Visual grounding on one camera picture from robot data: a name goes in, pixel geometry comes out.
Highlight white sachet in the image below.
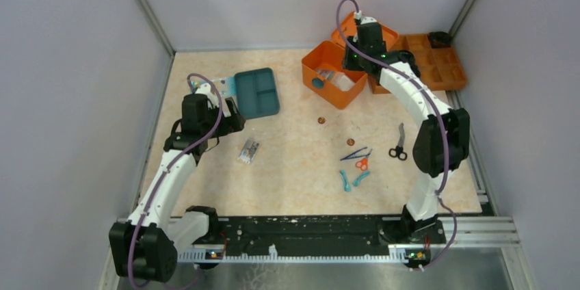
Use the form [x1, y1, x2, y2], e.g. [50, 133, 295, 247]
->
[330, 72, 355, 92]

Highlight teal clear packet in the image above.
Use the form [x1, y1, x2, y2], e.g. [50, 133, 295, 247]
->
[315, 68, 336, 81]

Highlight blue white packet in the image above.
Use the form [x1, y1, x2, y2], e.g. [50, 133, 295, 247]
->
[189, 77, 236, 98]

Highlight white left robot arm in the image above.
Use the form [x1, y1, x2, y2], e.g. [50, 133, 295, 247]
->
[109, 82, 245, 282]

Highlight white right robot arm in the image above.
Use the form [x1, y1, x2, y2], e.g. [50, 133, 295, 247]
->
[339, 10, 470, 242]

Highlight orange medicine box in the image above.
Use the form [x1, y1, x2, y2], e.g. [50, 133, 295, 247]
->
[301, 10, 400, 111]

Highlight small pill blister bag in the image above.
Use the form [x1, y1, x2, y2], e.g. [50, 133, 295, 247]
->
[238, 138, 260, 164]

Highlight teal divided tray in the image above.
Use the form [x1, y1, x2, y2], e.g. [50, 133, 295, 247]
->
[234, 68, 280, 120]

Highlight orange compartment tray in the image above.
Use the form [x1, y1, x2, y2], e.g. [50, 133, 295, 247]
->
[387, 34, 467, 91]

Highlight blue tweezers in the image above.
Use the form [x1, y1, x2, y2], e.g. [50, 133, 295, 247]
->
[340, 146, 369, 161]

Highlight orange small scissors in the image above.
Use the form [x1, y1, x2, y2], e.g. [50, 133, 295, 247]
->
[355, 150, 372, 172]

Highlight teal clip right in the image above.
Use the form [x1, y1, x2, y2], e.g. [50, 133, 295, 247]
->
[352, 170, 370, 187]

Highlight teal clip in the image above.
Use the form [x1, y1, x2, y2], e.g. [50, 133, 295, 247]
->
[352, 170, 370, 187]
[339, 170, 352, 192]

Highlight teal clip left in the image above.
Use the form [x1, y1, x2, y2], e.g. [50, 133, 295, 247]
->
[339, 170, 352, 192]

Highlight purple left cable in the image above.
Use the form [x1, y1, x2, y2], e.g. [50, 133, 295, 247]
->
[127, 72, 225, 289]

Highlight black handled scissors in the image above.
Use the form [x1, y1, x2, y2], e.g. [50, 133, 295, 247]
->
[388, 123, 408, 161]

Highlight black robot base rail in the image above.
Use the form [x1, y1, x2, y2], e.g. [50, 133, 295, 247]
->
[178, 214, 447, 269]

